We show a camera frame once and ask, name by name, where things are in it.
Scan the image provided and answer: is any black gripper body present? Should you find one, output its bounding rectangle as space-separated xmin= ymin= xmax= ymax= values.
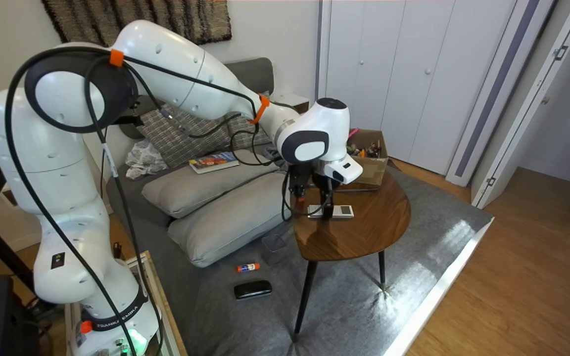
xmin=288 ymin=165 xmax=341 ymax=198

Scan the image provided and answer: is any white rectangular box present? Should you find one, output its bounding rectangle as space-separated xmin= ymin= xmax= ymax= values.
xmin=306 ymin=202 xmax=357 ymax=222

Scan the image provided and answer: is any black remote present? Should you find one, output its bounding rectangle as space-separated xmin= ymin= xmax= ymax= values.
xmin=232 ymin=279 xmax=276 ymax=301

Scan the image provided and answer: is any wooden table with black legs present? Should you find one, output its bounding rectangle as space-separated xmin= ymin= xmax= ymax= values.
xmin=292 ymin=167 xmax=414 ymax=339

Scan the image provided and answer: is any large beige pillow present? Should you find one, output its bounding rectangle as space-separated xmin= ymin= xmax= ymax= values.
xmin=167 ymin=173 xmax=302 ymax=269

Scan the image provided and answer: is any orange marker pen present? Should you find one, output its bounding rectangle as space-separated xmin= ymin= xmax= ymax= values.
xmin=234 ymin=262 xmax=264 ymax=275

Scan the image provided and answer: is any colourful book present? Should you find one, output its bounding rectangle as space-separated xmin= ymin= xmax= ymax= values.
xmin=189 ymin=153 xmax=242 ymax=176

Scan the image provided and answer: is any grey mattress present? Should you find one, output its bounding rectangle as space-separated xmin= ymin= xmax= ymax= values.
xmin=104 ymin=157 xmax=497 ymax=356

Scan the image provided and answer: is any grey headboard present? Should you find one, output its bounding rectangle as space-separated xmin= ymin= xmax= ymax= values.
xmin=224 ymin=56 xmax=278 ymax=95

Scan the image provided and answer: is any grey checked cushion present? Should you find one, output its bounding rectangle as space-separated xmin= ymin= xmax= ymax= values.
xmin=141 ymin=105 xmax=274 ymax=171

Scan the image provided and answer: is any white closet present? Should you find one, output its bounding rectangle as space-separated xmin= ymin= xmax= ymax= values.
xmin=317 ymin=0 xmax=519 ymax=176

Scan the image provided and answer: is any white crumpled cloth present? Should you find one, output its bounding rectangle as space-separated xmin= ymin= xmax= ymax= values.
xmin=123 ymin=139 xmax=169 ymax=182

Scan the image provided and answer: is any white door with grey stripe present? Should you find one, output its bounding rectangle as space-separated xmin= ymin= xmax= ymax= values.
xmin=446 ymin=0 xmax=559 ymax=190

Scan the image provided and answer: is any brown woven wall hanging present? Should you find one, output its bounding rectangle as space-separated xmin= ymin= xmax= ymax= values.
xmin=40 ymin=0 xmax=234 ymax=48

